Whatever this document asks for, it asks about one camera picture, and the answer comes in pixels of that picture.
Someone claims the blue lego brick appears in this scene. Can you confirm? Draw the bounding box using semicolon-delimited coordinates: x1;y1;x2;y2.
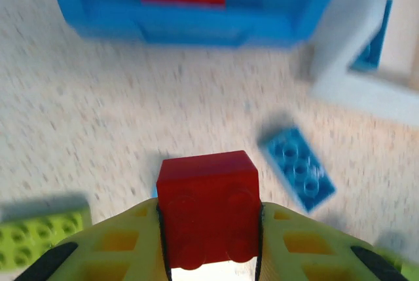
348;0;393;73
258;126;337;213

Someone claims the blue plastic bin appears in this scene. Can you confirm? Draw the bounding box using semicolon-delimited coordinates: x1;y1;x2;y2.
44;0;348;48

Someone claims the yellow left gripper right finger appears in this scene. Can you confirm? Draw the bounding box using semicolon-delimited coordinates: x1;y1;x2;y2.
255;202;410;281

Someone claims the green long lego brick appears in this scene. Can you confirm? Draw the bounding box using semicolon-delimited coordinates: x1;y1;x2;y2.
0;210;92;271

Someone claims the white plastic bin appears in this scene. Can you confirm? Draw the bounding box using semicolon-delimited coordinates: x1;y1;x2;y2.
309;0;419;128

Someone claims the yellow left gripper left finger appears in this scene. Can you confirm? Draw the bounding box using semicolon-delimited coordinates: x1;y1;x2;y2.
12;197;171;281

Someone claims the red square lego brick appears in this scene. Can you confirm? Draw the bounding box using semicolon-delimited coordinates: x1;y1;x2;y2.
156;150;263;271

